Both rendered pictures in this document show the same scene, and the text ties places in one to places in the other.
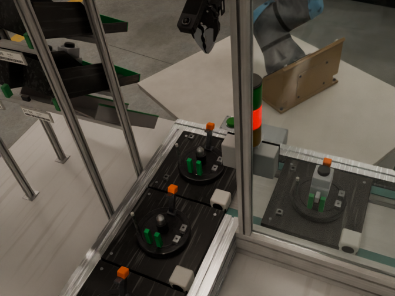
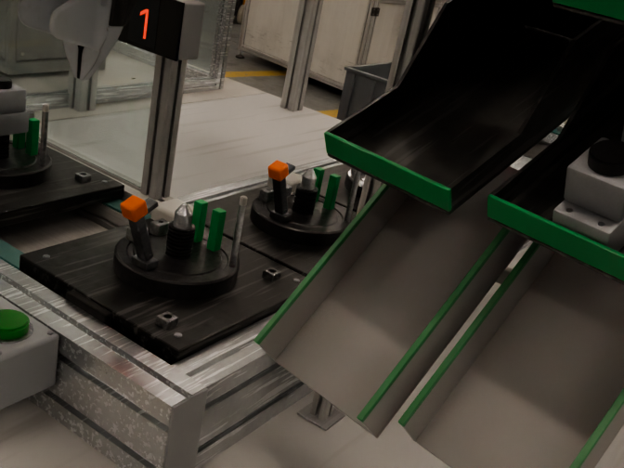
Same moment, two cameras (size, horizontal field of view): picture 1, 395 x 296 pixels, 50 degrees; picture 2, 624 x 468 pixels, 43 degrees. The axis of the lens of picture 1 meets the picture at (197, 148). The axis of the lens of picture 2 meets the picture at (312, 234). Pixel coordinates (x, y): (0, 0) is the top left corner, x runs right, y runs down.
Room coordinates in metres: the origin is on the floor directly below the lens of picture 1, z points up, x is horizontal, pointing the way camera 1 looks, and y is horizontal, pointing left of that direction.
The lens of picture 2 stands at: (1.62, 0.15, 1.38)
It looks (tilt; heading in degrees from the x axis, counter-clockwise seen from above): 23 degrees down; 181
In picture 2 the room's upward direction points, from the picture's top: 12 degrees clockwise
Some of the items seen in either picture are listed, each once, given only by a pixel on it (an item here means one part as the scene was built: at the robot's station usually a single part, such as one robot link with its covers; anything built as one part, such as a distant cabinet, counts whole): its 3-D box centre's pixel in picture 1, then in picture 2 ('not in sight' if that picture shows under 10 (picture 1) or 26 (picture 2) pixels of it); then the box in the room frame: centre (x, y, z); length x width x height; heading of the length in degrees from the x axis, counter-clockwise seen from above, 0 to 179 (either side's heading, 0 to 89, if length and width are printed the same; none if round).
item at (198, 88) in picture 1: (275, 98); not in sight; (1.23, -0.32, 0.84); 0.90 x 0.70 x 0.03; 32
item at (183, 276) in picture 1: (161, 224); (305, 195); (0.61, 0.11, 1.01); 0.24 x 0.24 x 0.13; 60
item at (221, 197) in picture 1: (201, 156); (181, 235); (0.82, -0.01, 1.01); 0.24 x 0.24 x 0.13; 60
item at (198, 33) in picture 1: (203, 34); (81, 24); (1.05, -0.06, 1.27); 0.06 x 0.03 x 0.09; 150
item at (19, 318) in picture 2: (232, 123); (6, 328); (1.00, -0.12, 0.96); 0.04 x 0.04 x 0.02
